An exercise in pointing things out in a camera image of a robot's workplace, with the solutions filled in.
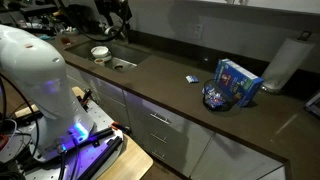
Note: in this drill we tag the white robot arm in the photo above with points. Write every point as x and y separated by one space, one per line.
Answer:
39 71

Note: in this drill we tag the small blue packet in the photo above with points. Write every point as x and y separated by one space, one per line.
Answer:
192 79

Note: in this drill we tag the stainless steel sink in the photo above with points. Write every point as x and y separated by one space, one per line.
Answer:
121 58

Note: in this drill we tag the white drawer cabinet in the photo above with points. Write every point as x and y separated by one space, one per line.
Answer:
193 150

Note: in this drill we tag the small cup in sink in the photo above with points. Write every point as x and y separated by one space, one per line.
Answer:
99 62

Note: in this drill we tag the white bowl in sink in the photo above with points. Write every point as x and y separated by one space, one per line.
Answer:
100 51

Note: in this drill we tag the wooden robot cart top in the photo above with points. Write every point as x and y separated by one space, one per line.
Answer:
128 162

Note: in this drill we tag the blue pasta box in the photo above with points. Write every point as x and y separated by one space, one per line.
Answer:
237 82

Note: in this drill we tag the white paper towel roll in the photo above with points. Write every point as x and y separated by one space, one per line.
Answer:
286 61

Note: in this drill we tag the toaster oven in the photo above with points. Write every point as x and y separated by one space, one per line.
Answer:
313 104

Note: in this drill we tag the black aluminium rail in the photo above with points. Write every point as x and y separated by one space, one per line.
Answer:
112 146

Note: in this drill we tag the wall power outlet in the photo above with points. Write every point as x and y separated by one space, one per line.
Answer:
197 31

